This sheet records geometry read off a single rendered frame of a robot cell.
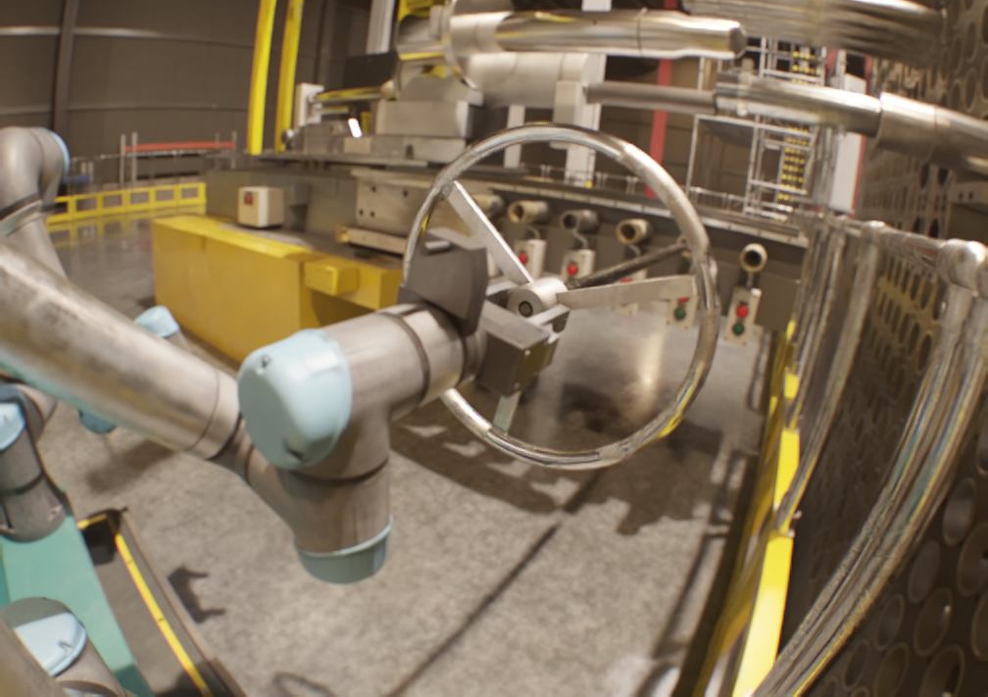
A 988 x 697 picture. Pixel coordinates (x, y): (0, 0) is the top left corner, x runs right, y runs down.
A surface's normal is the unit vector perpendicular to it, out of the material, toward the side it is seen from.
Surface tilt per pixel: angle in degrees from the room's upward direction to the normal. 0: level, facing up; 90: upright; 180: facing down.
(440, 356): 73
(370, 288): 90
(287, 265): 90
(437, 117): 90
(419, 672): 0
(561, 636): 0
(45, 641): 7
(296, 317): 90
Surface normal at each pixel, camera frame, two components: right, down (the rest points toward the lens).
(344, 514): 0.33, 0.33
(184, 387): 0.91, -0.07
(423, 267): -0.54, 0.22
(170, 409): 0.76, 0.33
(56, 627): 0.00, -0.97
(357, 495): 0.57, 0.32
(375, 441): 0.88, 0.23
